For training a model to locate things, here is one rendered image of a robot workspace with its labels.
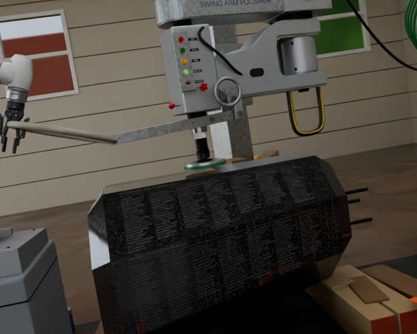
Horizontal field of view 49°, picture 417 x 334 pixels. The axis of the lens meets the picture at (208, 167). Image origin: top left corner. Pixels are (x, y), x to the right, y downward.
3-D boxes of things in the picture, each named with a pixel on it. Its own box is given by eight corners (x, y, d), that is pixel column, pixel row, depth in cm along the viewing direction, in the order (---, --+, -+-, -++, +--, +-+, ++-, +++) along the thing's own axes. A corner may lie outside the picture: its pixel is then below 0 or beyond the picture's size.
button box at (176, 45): (194, 90, 222) (185, 31, 219) (196, 89, 220) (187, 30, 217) (179, 92, 219) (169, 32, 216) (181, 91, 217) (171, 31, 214)
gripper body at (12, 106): (4, 99, 203) (0, 119, 203) (23, 101, 204) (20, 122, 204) (9, 101, 211) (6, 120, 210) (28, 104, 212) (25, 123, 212)
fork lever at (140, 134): (231, 119, 252) (230, 110, 251) (247, 116, 234) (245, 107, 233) (109, 145, 227) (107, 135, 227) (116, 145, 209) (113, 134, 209)
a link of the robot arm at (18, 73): (33, 92, 213) (5, 88, 212) (38, 59, 213) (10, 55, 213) (25, 88, 202) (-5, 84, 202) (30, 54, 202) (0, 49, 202)
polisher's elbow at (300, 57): (277, 78, 257) (272, 43, 255) (298, 76, 269) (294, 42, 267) (304, 72, 242) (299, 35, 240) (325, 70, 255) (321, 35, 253)
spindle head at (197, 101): (233, 112, 253) (221, 30, 249) (251, 109, 233) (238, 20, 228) (172, 121, 241) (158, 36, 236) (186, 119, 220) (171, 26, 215)
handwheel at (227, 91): (236, 106, 234) (231, 77, 233) (244, 105, 225) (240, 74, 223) (209, 110, 229) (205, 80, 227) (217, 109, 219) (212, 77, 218)
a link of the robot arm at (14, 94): (25, 89, 203) (23, 102, 203) (30, 92, 212) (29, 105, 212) (4, 85, 202) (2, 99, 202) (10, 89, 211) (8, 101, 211)
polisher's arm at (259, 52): (310, 106, 271) (299, 23, 266) (334, 103, 249) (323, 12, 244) (196, 125, 245) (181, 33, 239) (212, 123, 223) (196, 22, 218)
